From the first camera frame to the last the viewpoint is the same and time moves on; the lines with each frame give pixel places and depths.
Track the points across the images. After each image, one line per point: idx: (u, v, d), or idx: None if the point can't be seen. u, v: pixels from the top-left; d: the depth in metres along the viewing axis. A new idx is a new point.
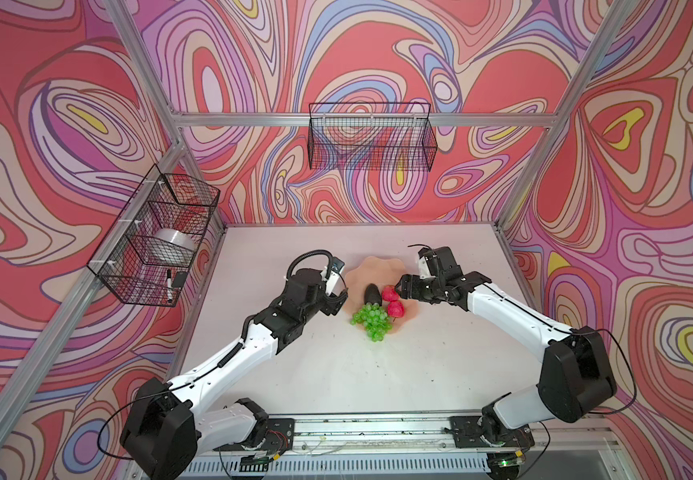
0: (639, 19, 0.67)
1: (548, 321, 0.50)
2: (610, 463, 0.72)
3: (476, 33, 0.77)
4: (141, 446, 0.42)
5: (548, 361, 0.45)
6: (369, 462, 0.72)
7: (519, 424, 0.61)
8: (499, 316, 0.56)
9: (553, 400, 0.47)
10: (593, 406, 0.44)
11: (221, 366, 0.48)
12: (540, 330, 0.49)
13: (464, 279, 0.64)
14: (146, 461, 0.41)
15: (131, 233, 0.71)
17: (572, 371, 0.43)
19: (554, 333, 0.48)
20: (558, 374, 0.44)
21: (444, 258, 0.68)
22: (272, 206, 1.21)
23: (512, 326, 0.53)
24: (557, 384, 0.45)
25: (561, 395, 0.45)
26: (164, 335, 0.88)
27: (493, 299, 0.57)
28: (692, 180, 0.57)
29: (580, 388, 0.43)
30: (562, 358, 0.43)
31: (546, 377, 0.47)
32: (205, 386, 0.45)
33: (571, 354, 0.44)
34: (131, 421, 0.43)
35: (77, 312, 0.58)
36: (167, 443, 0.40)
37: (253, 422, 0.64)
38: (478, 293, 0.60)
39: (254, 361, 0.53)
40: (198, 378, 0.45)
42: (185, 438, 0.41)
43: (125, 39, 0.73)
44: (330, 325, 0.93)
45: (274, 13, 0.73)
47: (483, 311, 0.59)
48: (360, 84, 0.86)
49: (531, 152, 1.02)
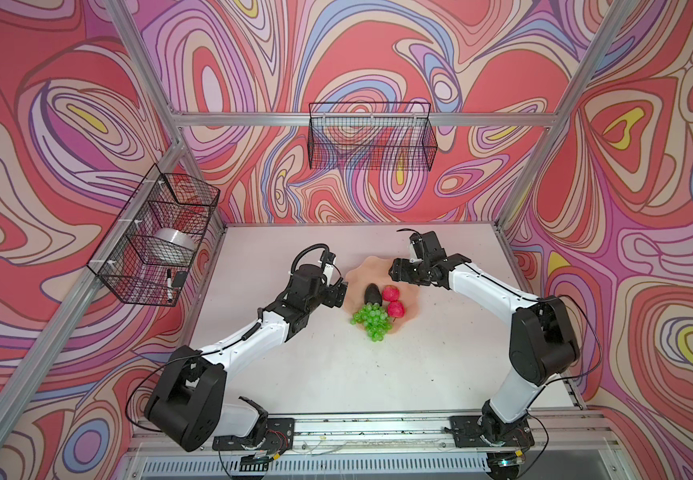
0: (639, 19, 0.67)
1: (518, 292, 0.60)
2: (610, 463, 0.72)
3: (476, 33, 0.77)
4: (168, 413, 0.43)
5: (516, 328, 0.49)
6: (369, 462, 0.72)
7: (514, 414, 0.61)
8: (475, 291, 0.60)
9: (521, 365, 0.51)
10: (557, 368, 0.48)
11: (246, 338, 0.52)
12: (510, 300, 0.53)
13: (446, 260, 0.69)
14: (175, 425, 0.43)
15: (131, 233, 0.71)
17: (536, 334, 0.48)
19: (523, 301, 0.52)
20: (525, 339, 0.48)
21: (429, 241, 0.73)
22: (272, 206, 1.21)
23: (486, 299, 0.58)
24: (523, 347, 0.49)
25: (529, 360, 0.49)
26: (164, 335, 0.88)
27: (471, 276, 0.62)
28: (692, 179, 0.57)
29: (544, 350, 0.48)
30: (526, 321, 0.48)
31: (516, 342, 0.51)
32: (233, 353, 0.49)
33: (533, 318, 0.48)
34: (161, 388, 0.44)
35: (77, 311, 0.58)
36: (202, 399, 0.42)
37: (253, 417, 0.64)
38: (459, 271, 0.64)
39: (268, 345, 0.57)
40: (228, 347, 0.49)
42: (215, 402, 0.44)
43: (125, 40, 0.73)
44: (330, 325, 0.93)
45: (274, 13, 0.73)
47: (463, 289, 0.64)
48: (360, 84, 0.86)
49: (531, 152, 1.02)
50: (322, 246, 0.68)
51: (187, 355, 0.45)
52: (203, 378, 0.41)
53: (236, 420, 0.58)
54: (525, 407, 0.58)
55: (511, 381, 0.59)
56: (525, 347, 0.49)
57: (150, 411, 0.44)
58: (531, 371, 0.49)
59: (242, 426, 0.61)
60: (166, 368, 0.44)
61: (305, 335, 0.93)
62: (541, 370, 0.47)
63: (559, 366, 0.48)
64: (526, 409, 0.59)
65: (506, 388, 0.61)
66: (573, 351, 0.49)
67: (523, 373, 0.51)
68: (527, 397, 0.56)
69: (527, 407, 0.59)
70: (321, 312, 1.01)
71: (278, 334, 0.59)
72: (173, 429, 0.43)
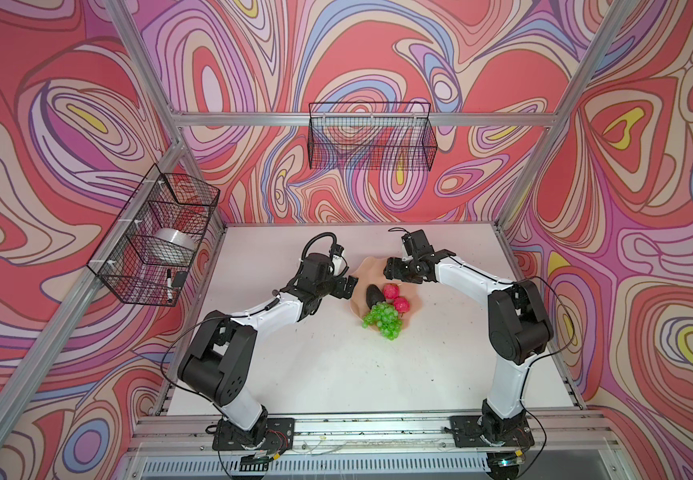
0: (639, 19, 0.67)
1: (494, 277, 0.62)
2: (610, 463, 0.72)
3: (475, 33, 0.77)
4: (201, 373, 0.47)
5: (491, 309, 0.54)
6: (369, 462, 0.72)
7: (511, 407, 0.62)
8: (458, 281, 0.65)
9: (498, 343, 0.55)
10: (532, 347, 0.52)
11: (268, 308, 0.58)
12: (487, 284, 0.58)
13: (433, 255, 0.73)
14: (208, 383, 0.46)
15: (131, 233, 0.71)
17: (509, 314, 0.52)
19: (499, 284, 0.57)
20: (499, 319, 0.53)
21: (417, 238, 0.78)
22: (272, 206, 1.21)
23: (466, 287, 0.63)
24: (499, 326, 0.53)
25: (504, 340, 0.53)
26: (164, 335, 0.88)
27: (454, 265, 0.67)
28: (692, 179, 0.57)
29: (519, 329, 0.52)
30: (500, 301, 0.52)
31: (492, 322, 0.55)
32: (259, 318, 0.54)
33: (507, 298, 0.52)
34: (196, 348, 0.48)
35: (78, 311, 0.58)
36: (237, 353, 0.46)
37: (254, 415, 0.64)
38: (443, 263, 0.69)
39: (282, 321, 0.61)
40: (253, 314, 0.54)
42: (241, 363, 0.47)
43: (125, 39, 0.73)
44: (330, 325, 0.93)
45: (274, 13, 0.73)
47: (446, 280, 0.69)
48: (359, 84, 0.86)
49: (531, 152, 1.02)
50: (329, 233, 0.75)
51: (218, 320, 0.49)
52: (237, 337, 0.47)
53: (244, 407, 0.59)
54: (519, 397, 0.60)
55: (500, 370, 0.61)
56: (500, 327, 0.53)
57: (184, 370, 0.47)
58: (508, 350, 0.53)
59: (248, 417, 0.62)
60: (201, 330, 0.49)
61: (305, 335, 0.93)
62: (516, 348, 0.51)
63: (534, 345, 0.52)
64: (521, 399, 0.61)
65: (498, 380, 0.63)
66: (547, 330, 0.53)
67: (501, 351, 0.55)
68: (516, 383, 0.58)
69: (521, 397, 0.61)
70: (321, 312, 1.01)
71: (294, 312, 0.64)
72: (205, 386, 0.46)
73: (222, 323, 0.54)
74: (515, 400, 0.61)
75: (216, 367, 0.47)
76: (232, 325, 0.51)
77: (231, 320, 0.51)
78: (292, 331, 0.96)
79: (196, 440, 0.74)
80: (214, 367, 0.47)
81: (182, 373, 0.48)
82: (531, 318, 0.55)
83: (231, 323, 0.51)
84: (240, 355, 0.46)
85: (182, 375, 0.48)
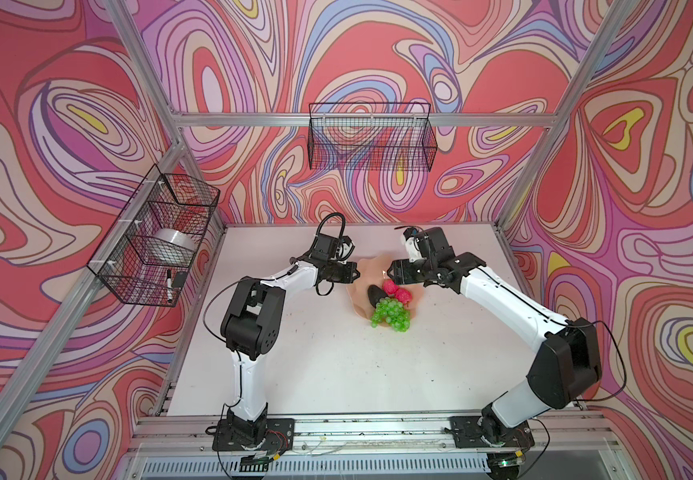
0: (638, 19, 0.68)
1: (545, 312, 0.49)
2: (610, 463, 0.72)
3: (475, 33, 0.77)
4: (241, 329, 0.54)
5: (543, 352, 0.45)
6: (369, 462, 0.72)
7: (518, 421, 0.61)
8: (491, 303, 0.55)
9: (541, 386, 0.48)
10: (579, 393, 0.45)
11: (291, 273, 0.65)
12: (536, 322, 0.48)
13: (457, 262, 0.62)
14: (248, 337, 0.54)
15: (131, 233, 0.71)
17: (566, 364, 0.43)
19: (551, 325, 0.47)
20: (552, 367, 0.44)
21: (436, 239, 0.66)
22: (272, 206, 1.21)
23: (505, 313, 0.53)
24: (549, 374, 0.45)
25: (552, 385, 0.46)
26: (164, 335, 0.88)
27: (489, 284, 0.56)
28: (692, 179, 0.57)
29: (571, 378, 0.44)
30: (558, 351, 0.43)
31: (539, 365, 0.47)
32: (284, 281, 0.61)
33: (566, 347, 0.44)
34: (234, 308, 0.55)
35: (78, 311, 0.58)
36: (273, 310, 0.54)
37: (259, 405, 0.65)
38: (473, 277, 0.58)
39: (301, 286, 0.68)
40: (278, 277, 0.61)
42: (276, 318, 0.55)
43: (125, 40, 0.73)
44: (331, 325, 0.93)
45: (274, 13, 0.73)
47: (474, 296, 0.58)
48: (360, 84, 0.86)
49: (531, 152, 1.02)
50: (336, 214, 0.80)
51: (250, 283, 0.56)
52: (270, 295, 0.55)
53: (253, 394, 0.62)
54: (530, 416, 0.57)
55: (518, 392, 0.58)
56: (550, 373, 0.45)
57: (226, 329, 0.55)
58: (553, 397, 0.47)
59: (257, 405, 0.65)
60: (235, 293, 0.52)
61: (305, 335, 0.93)
62: (564, 398, 0.45)
63: (580, 391, 0.45)
64: (531, 418, 0.57)
65: (514, 400, 0.59)
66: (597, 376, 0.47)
67: (542, 394, 0.49)
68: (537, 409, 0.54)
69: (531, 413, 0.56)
70: (320, 313, 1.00)
71: (312, 277, 0.72)
72: (245, 341, 0.54)
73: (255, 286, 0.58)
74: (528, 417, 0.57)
75: (253, 324, 0.55)
76: (263, 287, 0.58)
77: (261, 284, 0.58)
78: (292, 331, 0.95)
79: (196, 440, 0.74)
80: (253, 323, 0.55)
81: (223, 331, 0.55)
82: (581, 360, 0.48)
83: (263, 284, 0.58)
84: (276, 312, 0.55)
85: (224, 332, 0.55)
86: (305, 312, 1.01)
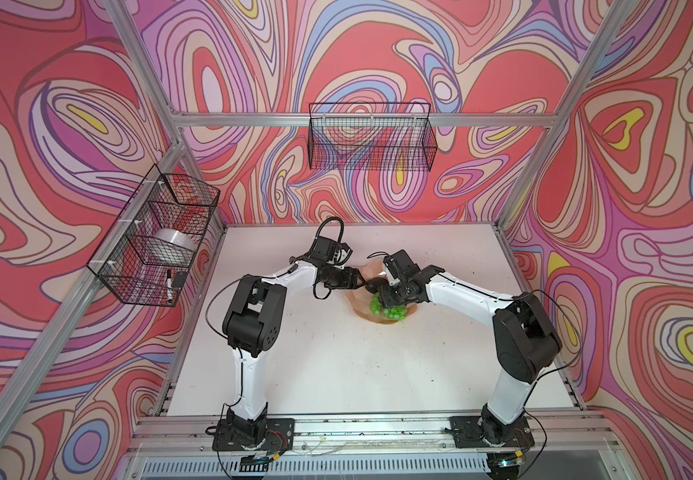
0: (639, 19, 0.67)
1: (494, 293, 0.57)
2: (610, 463, 0.72)
3: (476, 33, 0.77)
4: (242, 326, 0.55)
5: (498, 329, 0.50)
6: (369, 462, 0.72)
7: (515, 415, 0.61)
8: (454, 299, 0.61)
9: (510, 365, 0.52)
10: (544, 363, 0.49)
11: (290, 272, 0.65)
12: (488, 302, 0.54)
13: (420, 273, 0.70)
14: (249, 334, 0.55)
15: (131, 233, 0.71)
17: (516, 333, 0.48)
19: (500, 302, 0.53)
20: (508, 340, 0.49)
21: (401, 259, 0.75)
22: (272, 206, 1.21)
23: (465, 305, 0.59)
24: (509, 347, 0.50)
25: (515, 358, 0.50)
26: (164, 335, 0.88)
27: (447, 284, 0.63)
28: (692, 179, 0.57)
29: (529, 347, 0.49)
30: (506, 321, 0.49)
31: (499, 343, 0.51)
32: (283, 280, 0.60)
33: (513, 317, 0.49)
34: (236, 306, 0.56)
35: (77, 311, 0.58)
36: (274, 307, 0.55)
37: (258, 405, 0.65)
38: (434, 281, 0.65)
39: (303, 283, 0.70)
40: (278, 275, 0.62)
42: (277, 315, 0.56)
43: (125, 40, 0.73)
44: (331, 325, 0.93)
45: (274, 13, 0.73)
47: (440, 298, 0.64)
48: (360, 84, 0.86)
49: (531, 152, 1.02)
50: (340, 221, 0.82)
51: (251, 281, 0.57)
52: (272, 292, 0.55)
53: (254, 394, 0.62)
54: (524, 405, 0.59)
55: (506, 381, 0.58)
56: (509, 347, 0.50)
57: (227, 326, 0.56)
58: (520, 369, 0.50)
59: (257, 405, 0.65)
60: (237, 291, 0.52)
61: (305, 335, 0.93)
62: (530, 369, 0.48)
63: (545, 361, 0.49)
64: (524, 406, 0.59)
65: (508, 396, 0.60)
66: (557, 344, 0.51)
67: (513, 373, 0.52)
68: (523, 395, 0.56)
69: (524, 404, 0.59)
70: (320, 313, 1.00)
71: (312, 276, 0.73)
72: (247, 338, 0.55)
73: (256, 283, 0.59)
74: (522, 408, 0.60)
75: (255, 320, 0.56)
76: (264, 284, 0.59)
77: (262, 282, 0.59)
78: (292, 331, 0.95)
79: (196, 440, 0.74)
80: (254, 320, 0.56)
81: (225, 329, 0.56)
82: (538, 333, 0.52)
83: (264, 283, 0.59)
84: (277, 309, 0.55)
85: (226, 330, 0.56)
86: (305, 312, 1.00)
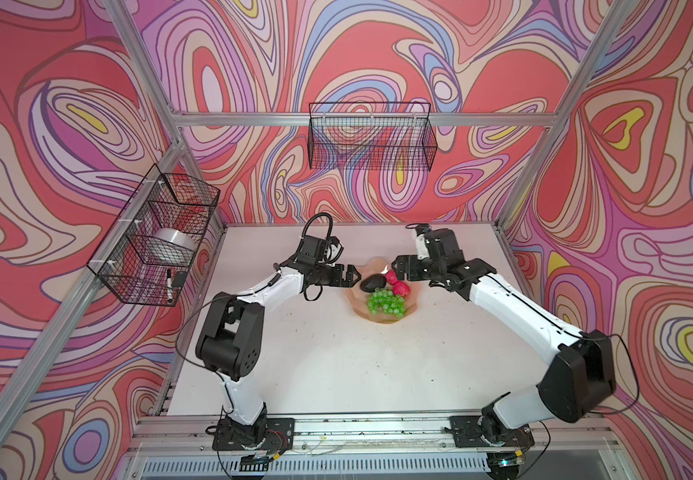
0: (639, 19, 0.67)
1: (558, 322, 0.48)
2: (610, 463, 0.72)
3: (476, 33, 0.77)
4: (217, 349, 0.50)
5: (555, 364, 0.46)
6: (369, 462, 0.72)
7: (519, 422, 0.61)
8: (501, 311, 0.54)
9: (551, 400, 0.47)
10: (592, 407, 0.44)
11: (270, 285, 0.59)
12: (547, 332, 0.47)
13: (467, 268, 0.60)
14: (224, 357, 0.49)
15: (131, 233, 0.71)
17: (580, 377, 0.42)
19: (564, 337, 0.46)
20: (565, 379, 0.43)
21: (447, 243, 0.63)
22: (272, 206, 1.21)
23: (514, 323, 0.52)
24: (560, 385, 0.44)
25: (563, 398, 0.45)
26: (164, 335, 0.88)
27: (499, 293, 0.55)
28: (692, 179, 0.57)
29: (584, 392, 0.42)
30: (572, 363, 0.42)
31: (546, 376, 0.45)
32: (264, 294, 0.56)
33: (581, 359, 0.43)
34: (209, 328, 0.50)
35: (77, 311, 0.58)
36: (249, 327, 0.49)
37: (257, 408, 0.65)
38: (483, 285, 0.56)
39: (286, 293, 0.63)
40: (258, 290, 0.57)
42: (254, 336, 0.50)
43: (125, 39, 0.73)
44: (331, 325, 0.93)
45: (274, 13, 0.73)
47: (485, 304, 0.57)
48: (360, 84, 0.86)
49: (530, 152, 1.02)
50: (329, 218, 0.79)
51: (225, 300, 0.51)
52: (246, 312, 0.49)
53: (247, 400, 0.60)
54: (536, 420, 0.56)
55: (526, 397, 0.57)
56: (562, 386, 0.44)
57: (201, 350, 0.50)
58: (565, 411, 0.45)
59: (252, 410, 0.63)
60: (211, 311, 0.51)
61: (305, 335, 0.93)
62: (577, 413, 0.43)
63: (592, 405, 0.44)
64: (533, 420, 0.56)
65: (517, 400, 0.60)
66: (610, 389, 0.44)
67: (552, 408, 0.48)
68: (540, 412, 0.54)
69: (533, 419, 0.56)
70: (320, 312, 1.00)
71: (295, 284, 0.66)
72: (223, 361, 0.49)
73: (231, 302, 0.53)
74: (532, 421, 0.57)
75: (230, 341, 0.51)
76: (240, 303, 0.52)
77: (238, 300, 0.52)
78: (292, 331, 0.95)
79: (196, 440, 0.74)
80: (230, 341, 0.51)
81: (199, 352, 0.50)
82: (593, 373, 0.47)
83: (239, 301, 0.52)
84: (254, 329, 0.49)
85: (200, 354, 0.50)
86: (305, 312, 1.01)
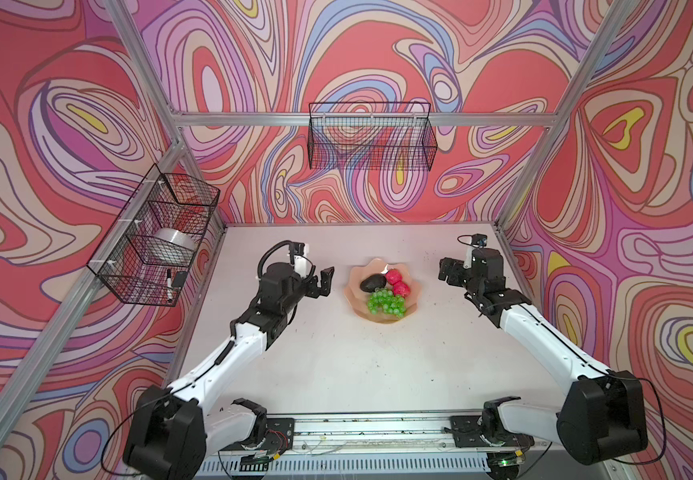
0: (639, 19, 0.67)
1: (585, 357, 0.47)
2: (611, 462, 0.72)
3: (476, 33, 0.77)
4: (147, 458, 0.41)
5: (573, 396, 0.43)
6: (370, 461, 0.72)
7: (517, 430, 0.61)
8: (530, 338, 0.54)
9: (571, 436, 0.45)
10: (614, 451, 0.41)
11: (218, 363, 0.49)
12: (572, 364, 0.46)
13: (503, 296, 0.63)
14: (155, 470, 0.41)
15: (131, 233, 0.71)
17: (598, 413, 0.41)
19: (587, 370, 0.45)
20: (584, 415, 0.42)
21: (492, 266, 0.64)
22: (272, 206, 1.21)
23: (542, 353, 0.51)
24: (577, 421, 0.43)
25: (581, 435, 0.43)
26: (164, 335, 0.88)
27: (529, 321, 0.55)
28: (692, 179, 0.57)
29: (603, 431, 0.41)
30: (589, 396, 0.41)
31: (567, 411, 0.45)
32: (208, 381, 0.46)
33: (599, 393, 0.41)
34: (136, 432, 0.41)
35: (77, 311, 0.58)
36: (180, 441, 0.40)
37: (253, 418, 0.64)
38: (514, 311, 0.58)
39: (245, 358, 0.54)
40: (202, 371, 0.48)
42: (192, 441, 0.41)
43: (125, 40, 0.73)
44: (331, 325, 0.93)
45: (274, 14, 0.73)
47: (515, 332, 0.57)
48: (360, 84, 0.86)
49: (531, 152, 1.02)
50: (284, 243, 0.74)
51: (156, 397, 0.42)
52: (178, 419, 0.40)
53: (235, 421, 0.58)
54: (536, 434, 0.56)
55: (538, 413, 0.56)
56: (579, 421, 0.43)
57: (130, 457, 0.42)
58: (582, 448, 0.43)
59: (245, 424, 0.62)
60: (136, 414, 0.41)
61: (305, 335, 0.93)
62: (594, 451, 0.41)
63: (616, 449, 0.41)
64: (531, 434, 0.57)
65: (527, 409, 0.60)
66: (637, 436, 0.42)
67: (572, 444, 0.45)
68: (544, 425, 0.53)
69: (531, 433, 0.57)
70: (320, 312, 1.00)
71: (254, 348, 0.55)
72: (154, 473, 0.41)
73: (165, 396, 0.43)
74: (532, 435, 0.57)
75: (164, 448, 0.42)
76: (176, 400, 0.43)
77: (174, 394, 0.43)
78: (292, 331, 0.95)
79: None
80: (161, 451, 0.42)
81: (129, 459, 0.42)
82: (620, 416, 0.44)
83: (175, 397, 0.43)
84: (188, 440, 0.40)
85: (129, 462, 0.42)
86: (305, 312, 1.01)
